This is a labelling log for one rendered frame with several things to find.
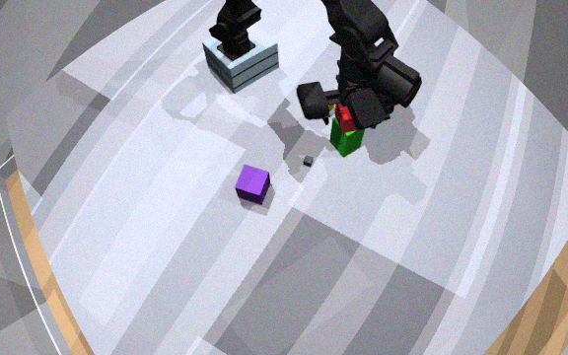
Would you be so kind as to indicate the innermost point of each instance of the purple cube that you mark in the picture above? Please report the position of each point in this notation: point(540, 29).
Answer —
point(253, 184)

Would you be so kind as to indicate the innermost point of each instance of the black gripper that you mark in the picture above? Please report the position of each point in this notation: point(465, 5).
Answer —
point(314, 101)

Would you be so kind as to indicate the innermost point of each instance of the green block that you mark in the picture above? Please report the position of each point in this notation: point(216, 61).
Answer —
point(339, 147)
point(346, 139)

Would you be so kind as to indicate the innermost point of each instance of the red block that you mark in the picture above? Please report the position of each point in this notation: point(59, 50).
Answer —
point(344, 119)

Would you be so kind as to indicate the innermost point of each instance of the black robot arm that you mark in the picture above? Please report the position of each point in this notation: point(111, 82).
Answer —
point(358, 25)

